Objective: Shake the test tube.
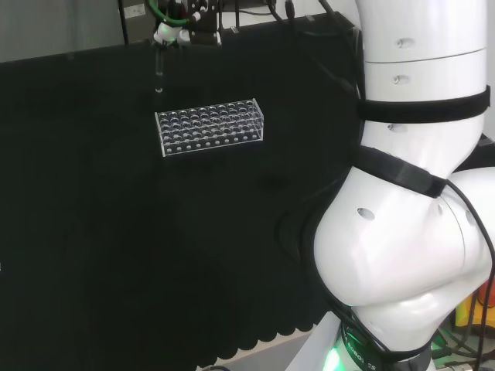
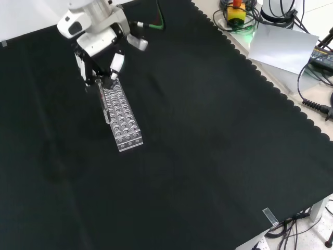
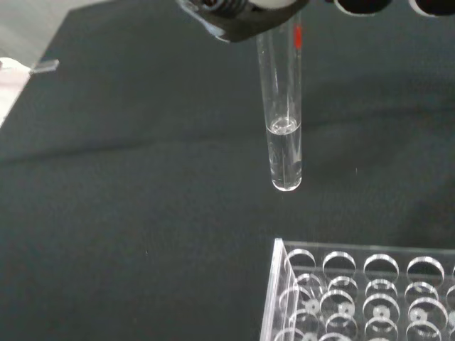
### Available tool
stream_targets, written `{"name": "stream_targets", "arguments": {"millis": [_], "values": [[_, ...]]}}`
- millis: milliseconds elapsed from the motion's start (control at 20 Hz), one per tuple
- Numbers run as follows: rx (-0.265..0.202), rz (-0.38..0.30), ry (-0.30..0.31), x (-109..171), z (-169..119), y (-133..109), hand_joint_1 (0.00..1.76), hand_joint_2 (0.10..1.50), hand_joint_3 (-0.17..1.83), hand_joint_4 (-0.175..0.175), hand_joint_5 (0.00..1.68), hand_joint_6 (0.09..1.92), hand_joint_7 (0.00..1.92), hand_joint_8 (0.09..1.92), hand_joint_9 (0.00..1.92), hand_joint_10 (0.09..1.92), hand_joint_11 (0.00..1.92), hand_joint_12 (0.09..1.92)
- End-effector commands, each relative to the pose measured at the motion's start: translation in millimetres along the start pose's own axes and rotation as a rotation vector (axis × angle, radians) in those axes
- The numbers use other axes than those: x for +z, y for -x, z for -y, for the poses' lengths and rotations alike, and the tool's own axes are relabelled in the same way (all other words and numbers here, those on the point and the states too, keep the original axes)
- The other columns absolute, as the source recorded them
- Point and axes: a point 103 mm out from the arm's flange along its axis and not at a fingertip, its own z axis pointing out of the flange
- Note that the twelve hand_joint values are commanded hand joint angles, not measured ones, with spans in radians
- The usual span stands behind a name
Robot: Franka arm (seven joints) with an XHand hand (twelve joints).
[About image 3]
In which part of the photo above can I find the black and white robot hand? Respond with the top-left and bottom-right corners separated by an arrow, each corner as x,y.
176,0 -> 455,44

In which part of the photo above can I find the clear plastic test tube rack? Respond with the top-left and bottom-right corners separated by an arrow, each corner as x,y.
259,238 -> 455,341

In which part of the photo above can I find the black bench cloth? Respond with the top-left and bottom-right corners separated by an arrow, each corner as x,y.
0,0 -> 455,341

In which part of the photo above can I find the clear cloth clip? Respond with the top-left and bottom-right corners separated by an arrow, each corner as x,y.
29,59 -> 60,75

